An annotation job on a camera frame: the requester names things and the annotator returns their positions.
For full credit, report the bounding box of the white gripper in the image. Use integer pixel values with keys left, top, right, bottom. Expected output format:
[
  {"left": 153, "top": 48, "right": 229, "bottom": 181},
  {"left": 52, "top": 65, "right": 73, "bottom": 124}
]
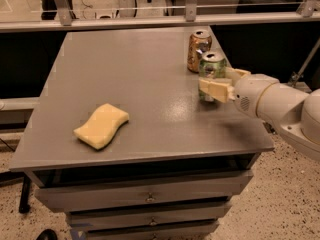
[{"left": 198, "top": 67, "right": 280, "bottom": 118}]

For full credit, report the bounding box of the orange soda can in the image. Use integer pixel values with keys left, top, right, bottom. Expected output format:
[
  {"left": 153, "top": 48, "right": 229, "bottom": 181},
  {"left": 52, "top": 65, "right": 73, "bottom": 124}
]
[{"left": 187, "top": 29, "right": 212, "bottom": 73}]

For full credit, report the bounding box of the top grey drawer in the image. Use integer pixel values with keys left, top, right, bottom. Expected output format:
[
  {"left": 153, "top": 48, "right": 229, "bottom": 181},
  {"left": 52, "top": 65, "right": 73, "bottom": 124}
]
[{"left": 35, "top": 170, "right": 253, "bottom": 212}]

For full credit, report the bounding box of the grey drawer cabinet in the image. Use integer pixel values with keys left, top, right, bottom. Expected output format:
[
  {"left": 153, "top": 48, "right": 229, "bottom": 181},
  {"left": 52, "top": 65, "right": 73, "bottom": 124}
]
[{"left": 7, "top": 25, "right": 275, "bottom": 240}]

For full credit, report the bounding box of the metal railing frame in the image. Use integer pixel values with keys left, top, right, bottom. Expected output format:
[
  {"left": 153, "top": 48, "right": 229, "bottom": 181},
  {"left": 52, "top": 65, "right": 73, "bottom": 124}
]
[{"left": 0, "top": 0, "right": 320, "bottom": 33}]

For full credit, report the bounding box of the middle grey drawer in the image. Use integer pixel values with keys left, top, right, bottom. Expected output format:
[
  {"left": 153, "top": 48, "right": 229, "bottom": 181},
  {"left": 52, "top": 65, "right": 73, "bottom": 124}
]
[{"left": 67, "top": 202, "right": 231, "bottom": 231}]

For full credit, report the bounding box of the green soda can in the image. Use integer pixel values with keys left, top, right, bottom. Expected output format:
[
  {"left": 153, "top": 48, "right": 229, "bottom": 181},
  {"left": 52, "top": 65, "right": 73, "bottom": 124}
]
[{"left": 198, "top": 49, "right": 227, "bottom": 102}]

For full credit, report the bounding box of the black stand leg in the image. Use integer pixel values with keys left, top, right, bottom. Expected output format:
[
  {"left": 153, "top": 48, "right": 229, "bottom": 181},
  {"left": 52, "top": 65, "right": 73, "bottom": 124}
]
[{"left": 19, "top": 176, "right": 31, "bottom": 214}]

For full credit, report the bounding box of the bottom grey drawer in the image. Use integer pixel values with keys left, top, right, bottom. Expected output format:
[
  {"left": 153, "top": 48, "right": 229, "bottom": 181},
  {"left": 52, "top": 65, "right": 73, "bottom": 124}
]
[{"left": 71, "top": 220, "right": 218, "bottom": 240}]

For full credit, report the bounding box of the black shoe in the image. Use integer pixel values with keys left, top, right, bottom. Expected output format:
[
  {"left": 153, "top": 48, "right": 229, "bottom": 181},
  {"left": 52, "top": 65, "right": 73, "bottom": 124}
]
[{"left": 36, "top": 229, "right": 57, "bottom": 240}]

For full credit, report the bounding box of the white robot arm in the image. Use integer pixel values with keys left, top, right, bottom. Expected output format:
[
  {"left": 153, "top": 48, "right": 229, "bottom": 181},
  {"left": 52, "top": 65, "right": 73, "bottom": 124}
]
[{"left": 198, "top": 67, "right": 320, "bottom": 161}]

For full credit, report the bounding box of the yellow sponge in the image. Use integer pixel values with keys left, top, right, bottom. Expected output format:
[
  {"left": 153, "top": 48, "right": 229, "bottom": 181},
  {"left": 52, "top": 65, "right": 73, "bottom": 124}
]
[{"left": 73, "top": 104, "right": 129, "bottom": 150}]

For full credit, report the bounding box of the grey drawer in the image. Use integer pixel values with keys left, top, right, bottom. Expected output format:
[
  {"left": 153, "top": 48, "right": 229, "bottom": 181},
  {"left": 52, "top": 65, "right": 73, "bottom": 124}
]
[
  {"left": 71, "top": 220, "right": 218, "bottom": 240},
  {"left": 67, "top": 202, "right": 231, "bottom": 231},
  {"left": 35, "top": 170, "right": 253, "bottom": 212}
]

